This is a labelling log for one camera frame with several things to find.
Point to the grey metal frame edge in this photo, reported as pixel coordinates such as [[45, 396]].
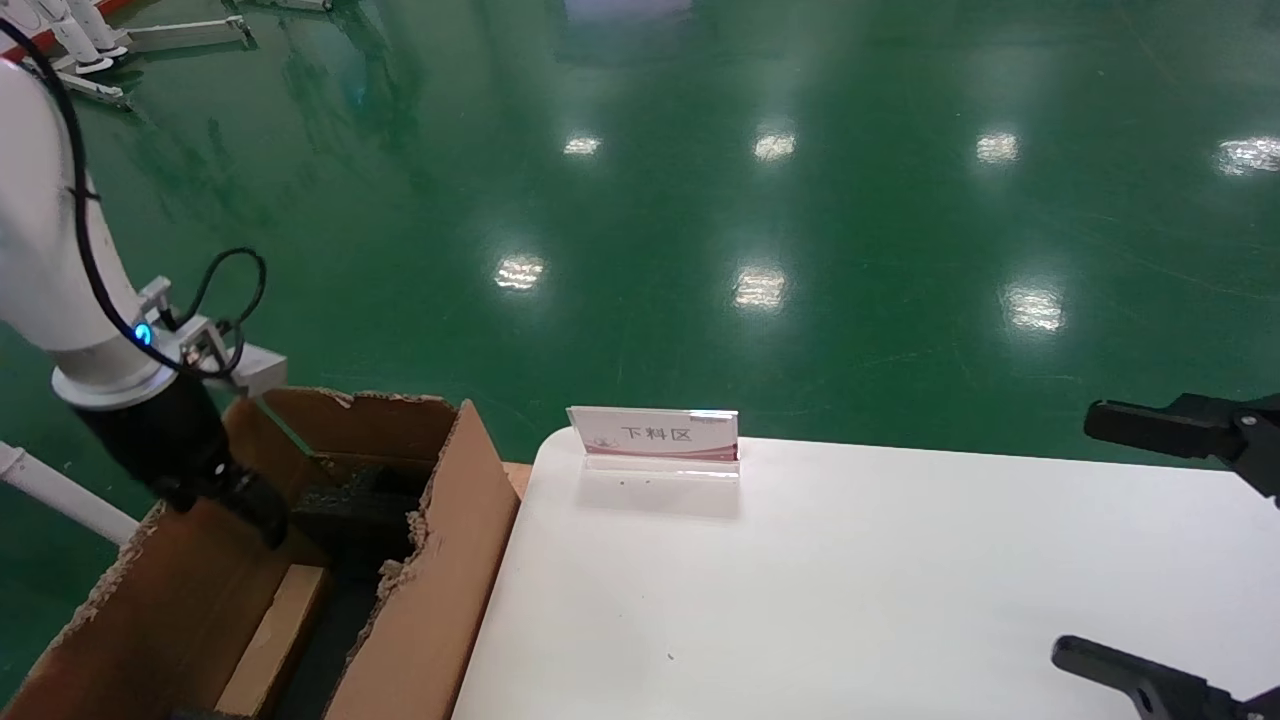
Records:
[[290, 4]]

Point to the small cardboard box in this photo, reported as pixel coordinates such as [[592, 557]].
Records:
[[270, 640]]

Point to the grey camera mounting bracket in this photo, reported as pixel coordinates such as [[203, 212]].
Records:
[[195, 345]]

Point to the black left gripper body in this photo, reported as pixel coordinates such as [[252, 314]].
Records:
[[165, 440]]

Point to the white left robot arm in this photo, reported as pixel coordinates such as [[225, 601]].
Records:
[[40, 230]]

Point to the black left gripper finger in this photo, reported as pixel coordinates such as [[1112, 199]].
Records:
[[265, 515]]

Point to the long grey metal floor frame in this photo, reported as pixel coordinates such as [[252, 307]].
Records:
[[190, 35]]

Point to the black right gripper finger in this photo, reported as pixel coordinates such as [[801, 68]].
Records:
[[1160, 425], [1160, 690]]

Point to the white metal frame on floor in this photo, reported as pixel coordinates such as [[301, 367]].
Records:
[[262, 372]]

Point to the large open cardboard box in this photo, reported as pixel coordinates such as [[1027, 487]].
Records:
[[450, 580]]

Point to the short grey metal floor frame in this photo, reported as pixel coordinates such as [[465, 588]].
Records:
[[95, 85]]

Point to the white pipe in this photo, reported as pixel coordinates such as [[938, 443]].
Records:
[[60, 492]]

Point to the acrylic table sign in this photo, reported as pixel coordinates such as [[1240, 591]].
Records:
[[655, 438]]

